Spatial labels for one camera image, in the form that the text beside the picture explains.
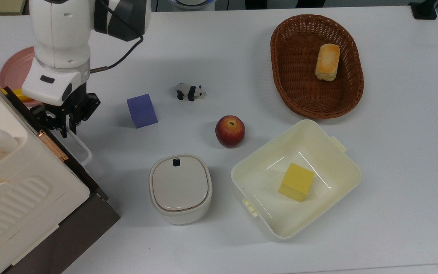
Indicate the panda toy figure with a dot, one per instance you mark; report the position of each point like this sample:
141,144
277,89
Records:
190,92

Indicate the brown wicker basket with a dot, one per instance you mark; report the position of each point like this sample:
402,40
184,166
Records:
299,76

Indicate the purple cube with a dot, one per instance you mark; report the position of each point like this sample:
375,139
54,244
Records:
142,111

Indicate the golden bread piece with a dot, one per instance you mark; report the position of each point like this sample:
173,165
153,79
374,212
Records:
327,62

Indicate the yellow banana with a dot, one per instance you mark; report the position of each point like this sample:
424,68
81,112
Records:
21,96

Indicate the cream plastic storage box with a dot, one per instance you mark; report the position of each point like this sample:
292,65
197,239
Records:
13,182

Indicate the red apple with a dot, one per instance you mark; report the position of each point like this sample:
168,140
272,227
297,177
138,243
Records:
229,131

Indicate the black table clamp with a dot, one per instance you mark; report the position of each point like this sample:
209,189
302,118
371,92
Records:
424,11

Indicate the cream plastic open tub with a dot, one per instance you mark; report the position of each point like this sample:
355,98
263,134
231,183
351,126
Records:
318,152

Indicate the yellow cube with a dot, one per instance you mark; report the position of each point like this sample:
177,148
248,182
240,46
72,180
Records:
297,182

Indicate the dark wooden drawer cabinet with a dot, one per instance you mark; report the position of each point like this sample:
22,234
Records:
70,236

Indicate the pink plate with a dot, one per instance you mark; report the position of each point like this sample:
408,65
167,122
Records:
11,72

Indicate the small cream lidded bin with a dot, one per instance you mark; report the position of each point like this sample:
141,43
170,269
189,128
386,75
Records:
181,186

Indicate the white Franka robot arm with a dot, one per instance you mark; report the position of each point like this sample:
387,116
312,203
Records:
61,34

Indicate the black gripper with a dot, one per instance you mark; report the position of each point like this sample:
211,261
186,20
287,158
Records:
76,106

